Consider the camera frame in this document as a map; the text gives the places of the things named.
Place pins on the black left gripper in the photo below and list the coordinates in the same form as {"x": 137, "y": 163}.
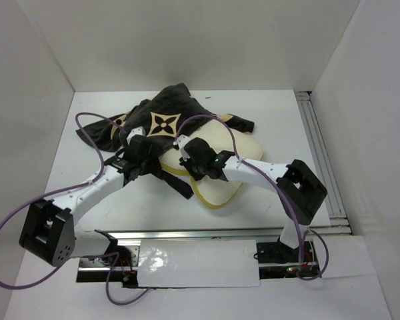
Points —
{"x": 154, "y": 164}

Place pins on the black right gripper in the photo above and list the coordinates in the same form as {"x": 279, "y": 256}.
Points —
{"x": 186, "y": 164}

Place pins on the cream pillow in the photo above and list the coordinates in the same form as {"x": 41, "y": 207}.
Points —
{"x": 228, "y": 137}

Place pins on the black floral pillowcase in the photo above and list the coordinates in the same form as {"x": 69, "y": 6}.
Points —
{"x": 175, "y": 111}

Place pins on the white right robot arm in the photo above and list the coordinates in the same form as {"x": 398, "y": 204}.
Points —
{"x": 300, "y": 191}

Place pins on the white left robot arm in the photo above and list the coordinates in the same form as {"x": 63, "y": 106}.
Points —
{"x": 49, "y": 230}

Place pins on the white cover plate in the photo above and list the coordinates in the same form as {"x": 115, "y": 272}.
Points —
{"x": 195, "y": 264}

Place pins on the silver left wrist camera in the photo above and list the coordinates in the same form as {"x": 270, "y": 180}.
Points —
{"x": 136, "y": 131}

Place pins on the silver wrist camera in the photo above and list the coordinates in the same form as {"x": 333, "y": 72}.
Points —
{"x": 180, "y": 143}
{"x": 136, "y": 131}

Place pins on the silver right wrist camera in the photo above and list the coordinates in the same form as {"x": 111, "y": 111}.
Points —
{"x": 180, "y": 143}

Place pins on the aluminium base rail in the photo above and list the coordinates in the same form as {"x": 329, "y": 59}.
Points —
{"x": 197, "y": 234}

